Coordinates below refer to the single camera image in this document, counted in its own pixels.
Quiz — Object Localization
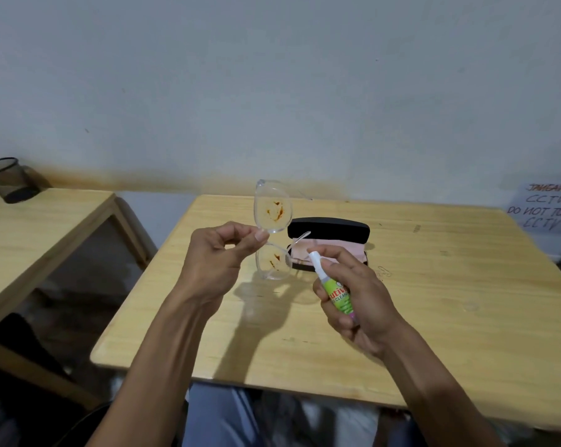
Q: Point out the person's left hand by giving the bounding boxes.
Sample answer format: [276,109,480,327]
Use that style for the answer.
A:
[176,221,271,317]

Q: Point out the person's right hand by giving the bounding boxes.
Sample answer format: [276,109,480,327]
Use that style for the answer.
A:
[308,245,407,359]

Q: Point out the small green label spray bottle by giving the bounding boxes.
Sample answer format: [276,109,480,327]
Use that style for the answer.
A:
[307,250,356,317]

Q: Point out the pink cleaning cloth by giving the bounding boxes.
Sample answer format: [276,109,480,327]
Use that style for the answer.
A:
[289,237,368,271]

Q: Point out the clear frame eyeglasses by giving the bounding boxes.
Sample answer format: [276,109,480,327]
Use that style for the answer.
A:
[253,179,314,281]

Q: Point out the black glasses case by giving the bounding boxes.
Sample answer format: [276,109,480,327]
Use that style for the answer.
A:
[287,217,371,273]

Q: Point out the person's right forearm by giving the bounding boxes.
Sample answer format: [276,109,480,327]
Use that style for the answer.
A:
[381,320,505,447]

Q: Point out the person's left forearm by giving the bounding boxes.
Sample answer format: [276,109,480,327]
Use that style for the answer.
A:
[87,288,216,447]

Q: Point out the person's blue trousers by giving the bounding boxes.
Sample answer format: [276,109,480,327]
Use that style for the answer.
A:
[181,381,430,447]

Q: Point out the wooden side table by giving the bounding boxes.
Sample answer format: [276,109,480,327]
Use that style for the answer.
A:
[0,184,153,410]

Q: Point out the black mesh pen holder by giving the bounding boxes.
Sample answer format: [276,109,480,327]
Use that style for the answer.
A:
[0,156,41,204]

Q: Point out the handwritten paper wall sign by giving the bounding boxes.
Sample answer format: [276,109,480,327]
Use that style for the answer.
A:
[506,183,561,233]

